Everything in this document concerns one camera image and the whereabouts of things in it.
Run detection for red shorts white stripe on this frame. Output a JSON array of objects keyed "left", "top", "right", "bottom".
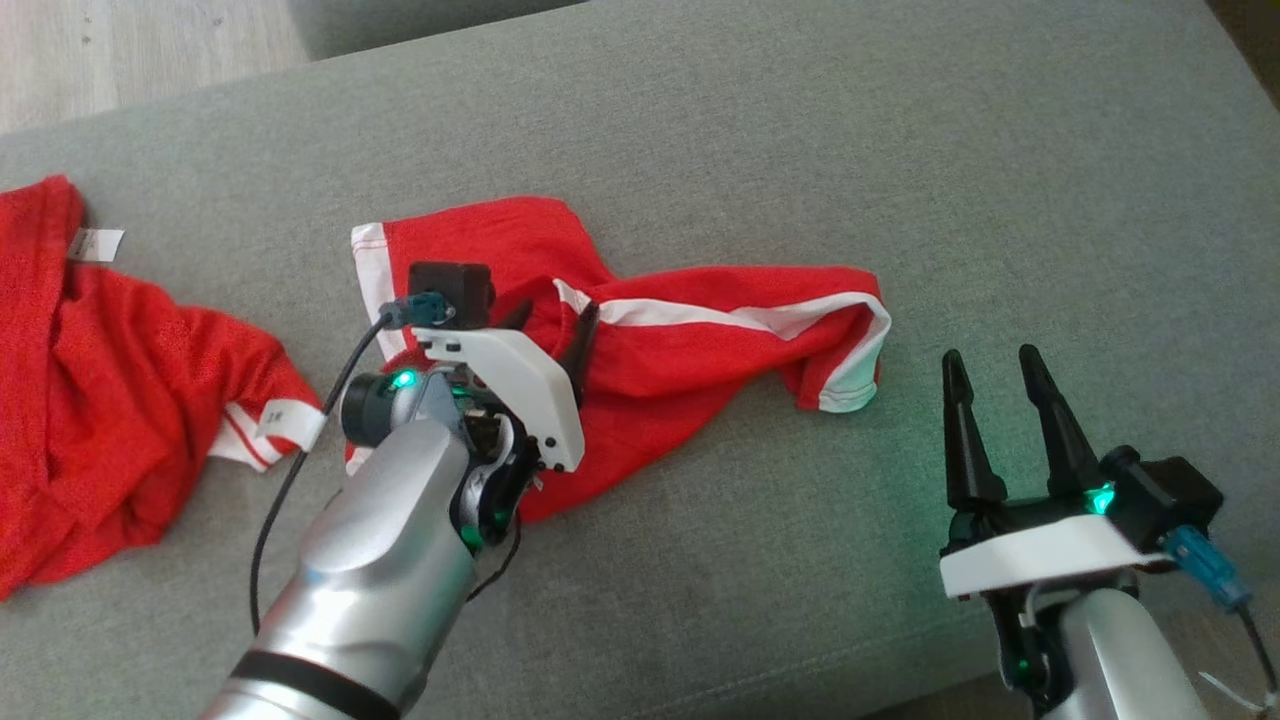
[{"left": 345, "top": 195, "right": 893, "bottom": 524}]

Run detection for grey sofa cushion section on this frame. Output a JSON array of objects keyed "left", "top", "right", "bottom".
[{"left": 288, "top": 0, "right": 591, "bottom": 61}]

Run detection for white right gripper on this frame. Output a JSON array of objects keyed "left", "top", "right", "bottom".
[{"left": 938, "top": 345, "right": 1169, "bottom": 603}]

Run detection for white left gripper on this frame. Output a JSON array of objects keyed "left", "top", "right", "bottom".
[{"left": 412, "top": 298, "right": 601, "bottom": 496}]

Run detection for grey fabric sofa seat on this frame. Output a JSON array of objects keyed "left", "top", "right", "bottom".
[{"left": 0, "top": 0, "right": 1280, "bottom": 720}]

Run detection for red basketball jersey white sleeves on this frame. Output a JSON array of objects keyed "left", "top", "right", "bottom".
[{"left": 0, "top": 175, "right": 327, "bottom": 601}]

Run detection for thin black cable loop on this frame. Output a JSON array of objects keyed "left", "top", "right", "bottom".
[{"left": 462, "top": 505, "right": 523, "bottom": 604}]

